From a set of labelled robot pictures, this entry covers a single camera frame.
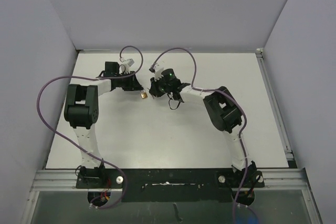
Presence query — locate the long-shackle brass padlock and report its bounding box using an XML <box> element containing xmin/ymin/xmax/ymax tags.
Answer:
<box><xmin>140</xmin><ymin>90</ymin><xmax>148</xmax><ymax>99</ymax></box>

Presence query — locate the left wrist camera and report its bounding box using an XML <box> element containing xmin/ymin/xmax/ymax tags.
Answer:
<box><xmin>120</xmin><ymin>57</ymin><xmax>134</xmax><ymax>74</ymax></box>

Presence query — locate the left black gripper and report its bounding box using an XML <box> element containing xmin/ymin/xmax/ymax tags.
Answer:
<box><xmin>114</xmin><ymin>71</ymin><xmax>143</xmax><ymax>91</ymax></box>

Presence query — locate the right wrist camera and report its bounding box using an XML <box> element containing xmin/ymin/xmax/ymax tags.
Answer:
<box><xmin>149</xmin><ymin>63</ymin><xmax>164</xmax><ymax>81</ymax></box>

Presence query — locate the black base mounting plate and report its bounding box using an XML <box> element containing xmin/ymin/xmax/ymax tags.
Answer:
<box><xmin>76</xmin><ymin>168</ymin><xmax>265</xmax><ymax>206</ymax></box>

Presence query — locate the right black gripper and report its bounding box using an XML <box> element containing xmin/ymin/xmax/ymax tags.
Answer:
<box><xmin>151</xmin><ymin>74</ymin><xmax>172</xmax><ymax>98</ymax></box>

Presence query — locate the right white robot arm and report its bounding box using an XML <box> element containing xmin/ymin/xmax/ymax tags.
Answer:
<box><xmin>149</xmin><ymin>67</ymin><xmax>253</xmax><ymax>187</ymax></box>

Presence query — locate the aluminium frame rail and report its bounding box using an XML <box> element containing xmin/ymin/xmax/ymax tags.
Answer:
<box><xmin>255</xmin><ymin>48</ymin><xmax>299</xmax><ymax>169</ymax></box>

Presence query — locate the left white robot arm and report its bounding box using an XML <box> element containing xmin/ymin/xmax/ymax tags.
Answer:
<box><xmin>64</xmin><ymin>59</ymin><xmax>144</xmax><ymax>188</ymax></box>

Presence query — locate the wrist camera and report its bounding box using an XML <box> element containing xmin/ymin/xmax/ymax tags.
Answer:
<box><xmin>120</xmin><ymin>57</ymin><xmax>134</xmax><ymax>74</ymax></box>
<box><xmin>149</xmin><ymin>63</ymin><xmax>164</xmax><ymax>81</ymax></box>

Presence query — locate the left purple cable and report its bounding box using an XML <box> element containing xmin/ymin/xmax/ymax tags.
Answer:
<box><xmin>36</xmin><ymin>45</ymin><xmax>144</xmax><ymax>210</ymax></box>

